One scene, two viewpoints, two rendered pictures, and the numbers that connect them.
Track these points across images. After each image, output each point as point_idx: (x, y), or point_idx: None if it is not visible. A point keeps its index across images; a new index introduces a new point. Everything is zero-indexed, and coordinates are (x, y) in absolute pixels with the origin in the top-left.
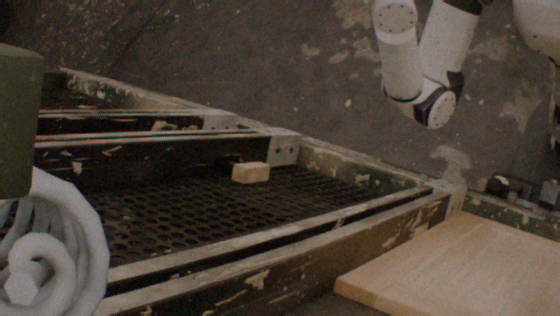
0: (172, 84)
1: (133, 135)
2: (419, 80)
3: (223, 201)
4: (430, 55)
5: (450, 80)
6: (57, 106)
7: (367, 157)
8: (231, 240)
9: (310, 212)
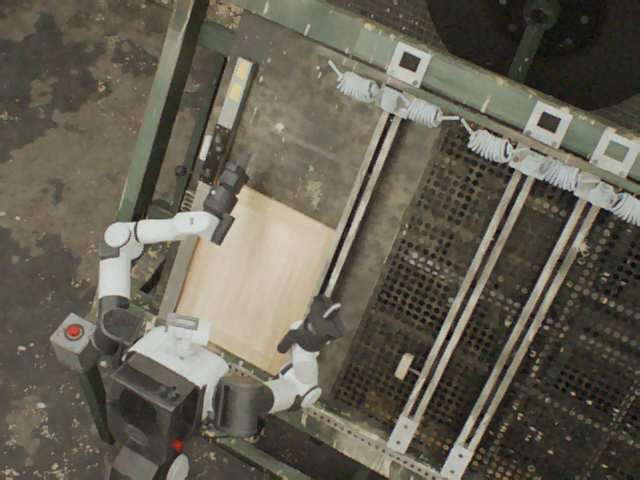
0: None
1: (457, 326)
2: None
3: (406, 315)
4: (286, 383)
5: (277, 375)
6: (610, 469)
7: (342, 443)
8: (365, 205)
9: (365, 329)
